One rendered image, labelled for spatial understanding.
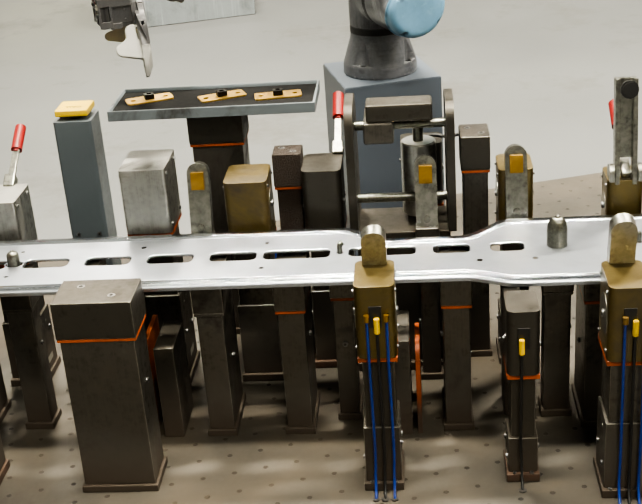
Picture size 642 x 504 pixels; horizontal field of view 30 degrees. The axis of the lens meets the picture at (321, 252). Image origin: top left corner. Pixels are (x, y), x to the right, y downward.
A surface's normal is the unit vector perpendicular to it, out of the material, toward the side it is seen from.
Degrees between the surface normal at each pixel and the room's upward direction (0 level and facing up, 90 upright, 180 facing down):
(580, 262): 0
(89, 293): 0
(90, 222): 90
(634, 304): 90
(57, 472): 0
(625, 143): 81
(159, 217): 90
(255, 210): 90
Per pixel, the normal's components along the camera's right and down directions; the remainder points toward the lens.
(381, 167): 0.22, 0.39
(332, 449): -0.07, -0.91
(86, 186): -0.06, 0.42
